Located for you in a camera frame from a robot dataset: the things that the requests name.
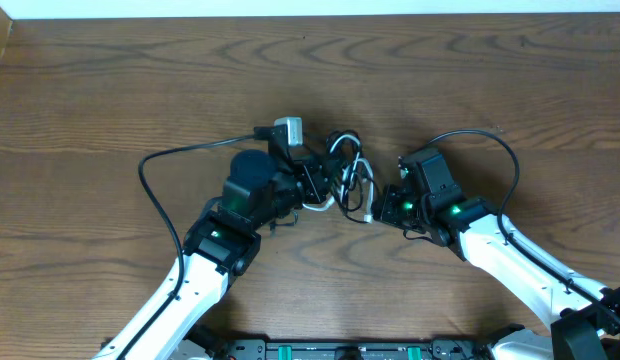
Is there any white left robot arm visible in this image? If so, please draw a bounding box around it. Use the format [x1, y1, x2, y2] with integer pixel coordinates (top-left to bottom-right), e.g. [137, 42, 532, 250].
[96, 150, 343, 359]

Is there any black left camera cable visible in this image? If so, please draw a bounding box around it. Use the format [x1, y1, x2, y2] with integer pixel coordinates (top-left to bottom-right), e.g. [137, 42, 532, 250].
[114, 127, 274, 360]

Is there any black usb cable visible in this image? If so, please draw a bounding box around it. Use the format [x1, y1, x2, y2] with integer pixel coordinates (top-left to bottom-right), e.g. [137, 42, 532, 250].
[324, 129, 376, 225]

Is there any black camera cable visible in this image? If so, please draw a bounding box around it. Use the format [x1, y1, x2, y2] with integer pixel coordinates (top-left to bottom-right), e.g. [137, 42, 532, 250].
[422, 128, 620, 336]
[114, 127, 274, 360]

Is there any black right camera cable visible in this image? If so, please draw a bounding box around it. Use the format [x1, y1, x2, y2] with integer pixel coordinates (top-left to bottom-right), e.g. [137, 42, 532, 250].
[422, 128, 620, 336]

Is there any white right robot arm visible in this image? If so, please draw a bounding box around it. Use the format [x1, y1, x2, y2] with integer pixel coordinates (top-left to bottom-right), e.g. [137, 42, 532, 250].
[372, 147, 620, 359]

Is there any white usb cable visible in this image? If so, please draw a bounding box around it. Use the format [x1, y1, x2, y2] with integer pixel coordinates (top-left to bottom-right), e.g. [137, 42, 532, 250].
[302, 133, 376, 224]

